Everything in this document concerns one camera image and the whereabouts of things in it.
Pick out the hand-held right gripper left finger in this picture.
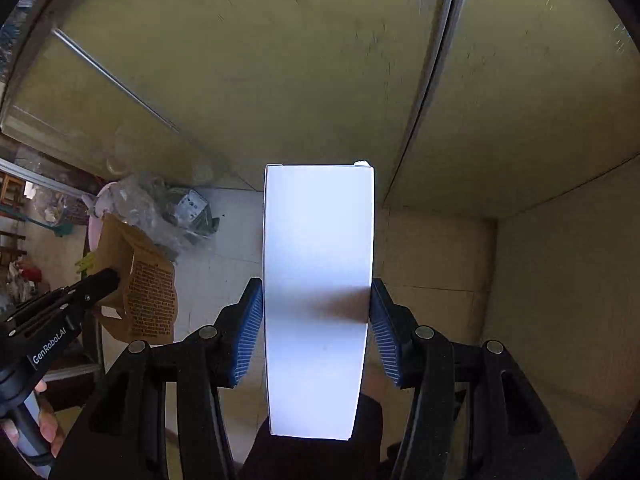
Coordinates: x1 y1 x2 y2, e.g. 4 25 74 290
47 276 264 480

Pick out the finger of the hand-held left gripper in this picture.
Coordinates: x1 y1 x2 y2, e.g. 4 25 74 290
50 267 120 321

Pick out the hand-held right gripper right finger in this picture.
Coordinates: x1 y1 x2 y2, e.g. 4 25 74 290
370 278 581 480

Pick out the brown paper bag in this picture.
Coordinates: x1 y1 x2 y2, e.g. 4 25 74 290
89 212 179 346

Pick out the white paper carton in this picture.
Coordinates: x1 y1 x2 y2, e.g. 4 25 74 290
262 160 376 442

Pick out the person's left hand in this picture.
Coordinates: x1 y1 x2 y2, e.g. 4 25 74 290
0 380 66 461

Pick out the pink plastic basin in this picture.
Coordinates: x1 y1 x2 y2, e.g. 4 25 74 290
86 182 118 253

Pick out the crumpled clear plastic bag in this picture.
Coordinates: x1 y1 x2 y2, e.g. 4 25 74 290
95 172 221 261

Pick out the wooden rack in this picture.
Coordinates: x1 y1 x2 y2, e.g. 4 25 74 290
0 170 27 263

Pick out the dark cloth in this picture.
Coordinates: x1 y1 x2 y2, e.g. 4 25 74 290
240 394 383 480

